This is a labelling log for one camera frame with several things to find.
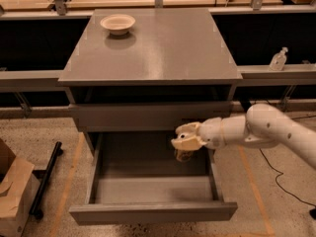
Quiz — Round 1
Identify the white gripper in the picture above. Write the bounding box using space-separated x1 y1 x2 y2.
171 118 226 151

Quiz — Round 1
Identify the orange soda can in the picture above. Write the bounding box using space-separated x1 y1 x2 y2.
175 150 194 162

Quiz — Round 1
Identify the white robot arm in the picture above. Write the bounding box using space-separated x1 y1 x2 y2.
171 104 316 169

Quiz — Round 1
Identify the grey drawer cabinet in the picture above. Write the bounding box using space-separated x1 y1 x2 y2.
58 8 242 149

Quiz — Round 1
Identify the open grey middle drawer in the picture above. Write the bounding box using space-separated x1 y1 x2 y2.
69 131 238 225

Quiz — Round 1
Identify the closed grey top drawer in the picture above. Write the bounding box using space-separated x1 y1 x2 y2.
69 102 231 132

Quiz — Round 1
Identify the black foot pedal block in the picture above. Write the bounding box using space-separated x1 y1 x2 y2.
240 100 252 112

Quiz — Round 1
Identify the clear sanitizer pump bottle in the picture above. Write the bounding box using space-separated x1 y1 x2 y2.
270 47 288 71

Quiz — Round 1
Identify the white paper bowl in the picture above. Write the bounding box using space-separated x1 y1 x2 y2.
100 14 135 36

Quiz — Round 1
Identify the black metal stand bar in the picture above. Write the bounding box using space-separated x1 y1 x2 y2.
29 141 63 220

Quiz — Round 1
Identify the brown cardboard box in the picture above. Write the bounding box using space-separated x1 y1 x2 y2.
0 139 40 237

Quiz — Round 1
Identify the grey metal rail frame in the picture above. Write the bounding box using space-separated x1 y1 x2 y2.
1 6 316 91

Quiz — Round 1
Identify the black floor cable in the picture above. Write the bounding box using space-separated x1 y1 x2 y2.
258 114 316 209

